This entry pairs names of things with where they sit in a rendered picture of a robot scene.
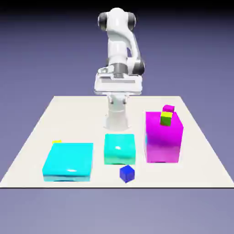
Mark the large magenta box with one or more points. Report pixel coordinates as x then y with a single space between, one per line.
163 140

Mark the small blue cube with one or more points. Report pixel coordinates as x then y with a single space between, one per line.
126 174

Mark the small lime green cube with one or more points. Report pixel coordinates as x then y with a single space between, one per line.
166 119

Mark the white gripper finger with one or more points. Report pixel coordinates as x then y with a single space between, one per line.
111 99
125 99

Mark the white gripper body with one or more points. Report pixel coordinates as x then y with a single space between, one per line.
118 86

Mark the small yellow cube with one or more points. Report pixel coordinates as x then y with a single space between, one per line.
56 141

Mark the small magenta cube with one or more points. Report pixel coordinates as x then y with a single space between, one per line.
168 108

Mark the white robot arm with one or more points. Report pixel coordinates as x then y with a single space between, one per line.
118 31

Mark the large cubic cyan box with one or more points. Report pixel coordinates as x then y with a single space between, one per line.
119 149

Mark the large flat cyan box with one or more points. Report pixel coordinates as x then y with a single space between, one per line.
68 160

